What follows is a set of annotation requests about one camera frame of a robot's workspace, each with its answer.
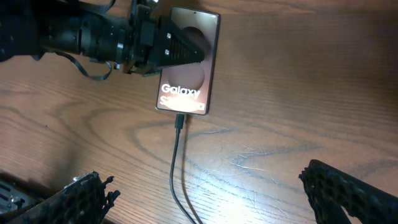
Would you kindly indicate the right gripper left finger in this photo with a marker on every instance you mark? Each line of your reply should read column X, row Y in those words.
column 84, row 201

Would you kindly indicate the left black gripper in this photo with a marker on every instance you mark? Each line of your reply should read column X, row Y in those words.
column 171, row 45

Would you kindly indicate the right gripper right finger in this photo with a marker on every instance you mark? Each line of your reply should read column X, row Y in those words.
column 334, row 196

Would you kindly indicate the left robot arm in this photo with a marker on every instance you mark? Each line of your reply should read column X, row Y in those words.
column 65, row 28

